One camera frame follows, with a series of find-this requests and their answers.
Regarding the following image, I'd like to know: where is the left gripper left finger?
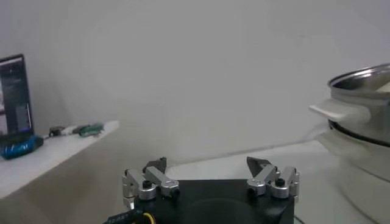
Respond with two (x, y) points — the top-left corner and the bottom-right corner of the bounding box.
(121, 156), (181, 211)

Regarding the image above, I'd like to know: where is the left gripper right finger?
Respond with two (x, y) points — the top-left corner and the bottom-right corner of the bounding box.
(246, 156), (301, 203)

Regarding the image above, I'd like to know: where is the green handheld device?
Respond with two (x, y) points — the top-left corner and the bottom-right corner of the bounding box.
(77, 122), (105, 138)

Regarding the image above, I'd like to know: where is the black laptop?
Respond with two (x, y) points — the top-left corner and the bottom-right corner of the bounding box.
(0, 54), (35, 139)

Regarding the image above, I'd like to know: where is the stainless steel steamer basket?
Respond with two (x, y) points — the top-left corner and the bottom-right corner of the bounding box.
(308, 63), (390, 144)

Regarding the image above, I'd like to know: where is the white side table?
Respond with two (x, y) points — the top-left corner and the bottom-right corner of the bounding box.
(0, 120), (120, 200)

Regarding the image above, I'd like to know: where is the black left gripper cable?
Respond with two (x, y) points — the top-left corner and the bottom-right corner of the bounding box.
(102, 208), (156, 224)

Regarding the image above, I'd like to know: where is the black and white adapter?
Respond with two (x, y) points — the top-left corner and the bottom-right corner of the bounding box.
(48, 125), (77, 138)

